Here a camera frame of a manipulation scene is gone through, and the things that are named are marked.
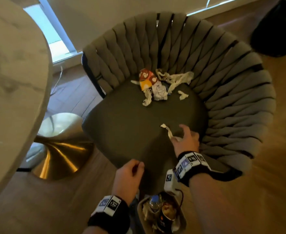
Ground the person's left hand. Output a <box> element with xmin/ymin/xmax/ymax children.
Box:
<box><xmin>111</xmin><ymin>159</ymin><xmax>145</xmax><ymax>205</ymax></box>

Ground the person's right hand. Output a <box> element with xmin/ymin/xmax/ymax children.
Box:
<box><xmin>170</xmin><ymin>124</ymin><xmax>201</xmax><ymax>159</ymax></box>

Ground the clear plastic bottle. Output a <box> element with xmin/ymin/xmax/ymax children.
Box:
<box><xmin>148</xmin><ymin>194</ymin><xmax>163</xmax><ymax>215</ymax></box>

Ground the grey woven armchair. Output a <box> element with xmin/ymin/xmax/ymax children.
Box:
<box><xmin>81</xmin><ymin>12</ymin><xmax>277</xmax><ymax>193</ymax></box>

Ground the black paper coffee cup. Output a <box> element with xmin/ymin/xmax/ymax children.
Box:
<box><xmin>156</xmin><ymin>201</ymin><xmax>179</xmax><ymax>234</ymax></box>

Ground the pile of white tissues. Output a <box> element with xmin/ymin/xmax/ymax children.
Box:
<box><xmin>130</xmin><ymin>68</ymin><xmax>195</xmax><ymax>107</ymax></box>

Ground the red patterned paper cup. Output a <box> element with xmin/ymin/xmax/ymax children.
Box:
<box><xmin>138</xmin><ymin>68</ymin><xmax>159</xmax><ymax>92</ymax></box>

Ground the person's left forearm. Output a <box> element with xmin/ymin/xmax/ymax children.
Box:
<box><xmin>82</xmin><ymin>225</ymin><xmax>109</xmax><ymax>234</ymax></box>

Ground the person's right forearm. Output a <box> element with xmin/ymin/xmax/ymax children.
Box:
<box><xmin>188</xmin><ymin>173</ymin><xmax>249</xmax><ymax>234</ymax></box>

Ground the tan trash bin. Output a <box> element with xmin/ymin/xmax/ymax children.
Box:
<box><xmin>137</xmin><ymin>191</ymin><xmax>187</xmax><ymax>234</ymax></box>

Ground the black right marker wristband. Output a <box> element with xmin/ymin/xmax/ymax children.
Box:
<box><xmin>173</xmin><ymin>151</ymin><xmax>213</xmax><ymax>188</ymax></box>

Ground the black marker wristband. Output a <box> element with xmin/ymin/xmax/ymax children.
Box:
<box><xmin>87</xmin><ymin>195</ymin><xmax>131</xmax><ymax>234</ymax></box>
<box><xmin>173</xmin><ymin>151</ymin><xmax>213</xmax><ymax>188</ymax></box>

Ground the black left marker wristband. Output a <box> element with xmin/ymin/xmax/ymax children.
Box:
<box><xmin>87</xmin><ymin>195</ymin><xmax>131</xmax><ymax>234</ymax></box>

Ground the white marble table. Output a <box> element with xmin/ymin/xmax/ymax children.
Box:
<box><xmin>0</xmin><ymin>0</ymin><xmax>95</xmax><ymax>207</ymax></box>

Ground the black bag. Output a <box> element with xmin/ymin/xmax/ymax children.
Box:
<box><xmin>250</xmin><ymin>0</ymin><xmax>286</xmax><ymax>58</ymax></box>

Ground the large beige roller blind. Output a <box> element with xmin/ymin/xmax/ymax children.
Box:
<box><xmin>45</xmin><ymin>0</ymin><xmax>265</xmax><ymax>53</ymax></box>

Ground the window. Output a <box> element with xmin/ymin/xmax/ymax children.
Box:
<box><xmin>22</xmin><ymin>0</ymin><xmax>83</xmax><ymax>63</ymax></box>

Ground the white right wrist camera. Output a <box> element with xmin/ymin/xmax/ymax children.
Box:
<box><xmin>163</xmin><ymin>169</ymin><xmax>176</xmax><ymax>193</ymax></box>

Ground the black camera cable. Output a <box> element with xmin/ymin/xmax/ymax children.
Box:
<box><xmin>174</xmin><ymin>189</ymin><xmax>184</xmax><ymax>207</ymax></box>

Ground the gold table pedestal base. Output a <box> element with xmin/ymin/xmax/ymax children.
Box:
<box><xmin>19</xmin><ymin>112</ymin><xmax>95</xmax><ymax>181</ymax></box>

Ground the white floor cable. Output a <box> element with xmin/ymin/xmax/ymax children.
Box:
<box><xmin>50</xmin><ymin>66</ymin><xmax>63</xmax><ymax>96</ymax></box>

